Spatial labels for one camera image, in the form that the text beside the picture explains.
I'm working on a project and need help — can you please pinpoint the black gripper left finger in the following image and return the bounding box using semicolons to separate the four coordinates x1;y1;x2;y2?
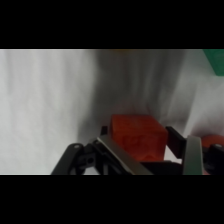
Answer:
50;125;155;176

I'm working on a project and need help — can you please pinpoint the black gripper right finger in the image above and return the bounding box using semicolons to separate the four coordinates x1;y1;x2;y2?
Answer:
165;125;224;176

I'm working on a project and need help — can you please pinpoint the red cube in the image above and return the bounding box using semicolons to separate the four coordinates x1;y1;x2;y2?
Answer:
110;114;169;163

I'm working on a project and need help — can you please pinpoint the green cube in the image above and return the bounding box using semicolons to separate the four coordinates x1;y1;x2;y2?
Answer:
202;49;224;77

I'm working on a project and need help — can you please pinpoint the orange cup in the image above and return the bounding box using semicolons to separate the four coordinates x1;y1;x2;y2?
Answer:
200;134;224;151

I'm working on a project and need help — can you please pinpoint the white table cloth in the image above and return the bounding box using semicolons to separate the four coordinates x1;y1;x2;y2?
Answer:
0;49;224;176

